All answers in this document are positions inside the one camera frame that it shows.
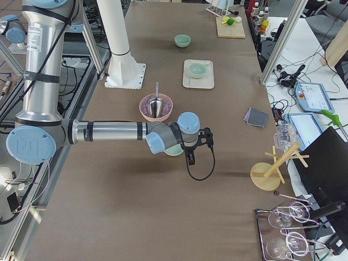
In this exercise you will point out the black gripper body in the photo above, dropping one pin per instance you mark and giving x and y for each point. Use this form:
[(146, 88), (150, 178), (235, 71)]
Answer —
[(188, 150)]

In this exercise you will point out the green bowl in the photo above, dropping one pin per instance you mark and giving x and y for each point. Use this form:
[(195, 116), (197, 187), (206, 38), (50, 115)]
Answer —
[(182, 40), (174, 150), (197, 70)]

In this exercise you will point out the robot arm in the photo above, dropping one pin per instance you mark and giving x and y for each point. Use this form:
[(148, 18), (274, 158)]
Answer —
[(40, 130)]

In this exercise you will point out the metal ice scoop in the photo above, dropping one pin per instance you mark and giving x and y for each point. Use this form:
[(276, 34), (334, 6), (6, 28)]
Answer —
[(155, 104)]

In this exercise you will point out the cream rabbit serving tray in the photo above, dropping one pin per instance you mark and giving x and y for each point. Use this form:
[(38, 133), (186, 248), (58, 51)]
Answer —
[(206, 82)]

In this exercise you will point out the folded grey cloth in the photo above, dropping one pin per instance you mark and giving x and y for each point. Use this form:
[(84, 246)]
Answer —
[(256, 118)]

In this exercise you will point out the wooden cup tree stand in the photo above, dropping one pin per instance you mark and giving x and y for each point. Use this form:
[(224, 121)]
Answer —
[(267, 176)]

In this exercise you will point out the green bowl on tray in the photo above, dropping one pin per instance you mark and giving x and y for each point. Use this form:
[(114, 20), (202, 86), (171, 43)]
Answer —
[(197, 70)]

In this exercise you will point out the teach pendant near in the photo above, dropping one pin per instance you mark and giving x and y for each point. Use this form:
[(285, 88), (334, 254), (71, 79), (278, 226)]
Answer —
[(306, 126)]

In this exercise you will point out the teach pendant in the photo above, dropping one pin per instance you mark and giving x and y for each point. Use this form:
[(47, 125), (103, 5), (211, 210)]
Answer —
[(312, 97), (306, 126)]

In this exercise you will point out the black tray with glasses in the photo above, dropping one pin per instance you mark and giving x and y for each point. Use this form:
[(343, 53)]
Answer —
[(281, 234)]

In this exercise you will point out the wooden cutting board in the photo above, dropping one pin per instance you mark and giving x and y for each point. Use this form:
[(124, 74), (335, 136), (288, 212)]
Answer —
[(234, 31)]

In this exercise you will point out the black laptop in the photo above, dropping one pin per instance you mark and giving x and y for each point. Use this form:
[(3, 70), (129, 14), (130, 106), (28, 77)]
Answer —
[(326, 175)]

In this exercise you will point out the teach pendant far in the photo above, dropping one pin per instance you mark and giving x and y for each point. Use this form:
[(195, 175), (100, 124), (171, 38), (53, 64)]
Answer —
[(312, 97)]

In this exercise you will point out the green lime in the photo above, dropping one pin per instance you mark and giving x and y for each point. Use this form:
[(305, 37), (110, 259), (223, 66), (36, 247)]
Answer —
[(230, 21)]

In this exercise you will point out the lemon slice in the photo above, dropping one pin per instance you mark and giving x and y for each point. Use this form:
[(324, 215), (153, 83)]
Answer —
[(224, 19)]

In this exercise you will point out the white garlic bulb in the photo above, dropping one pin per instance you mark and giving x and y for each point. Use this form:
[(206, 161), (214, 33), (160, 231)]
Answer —
[(238, 19)]

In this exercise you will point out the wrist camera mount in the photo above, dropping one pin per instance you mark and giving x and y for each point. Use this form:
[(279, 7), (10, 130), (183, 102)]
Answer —
[(205, 137)]

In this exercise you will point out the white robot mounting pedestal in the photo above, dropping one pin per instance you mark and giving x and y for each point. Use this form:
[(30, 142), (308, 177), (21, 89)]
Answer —
[(123, 71)]

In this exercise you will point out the green handled tool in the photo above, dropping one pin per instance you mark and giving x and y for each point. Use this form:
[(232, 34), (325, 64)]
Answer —
[(333, 117)]

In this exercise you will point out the aluminium frame post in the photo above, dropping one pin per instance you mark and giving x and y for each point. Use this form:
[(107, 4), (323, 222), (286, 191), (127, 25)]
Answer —
[(282, 40)]

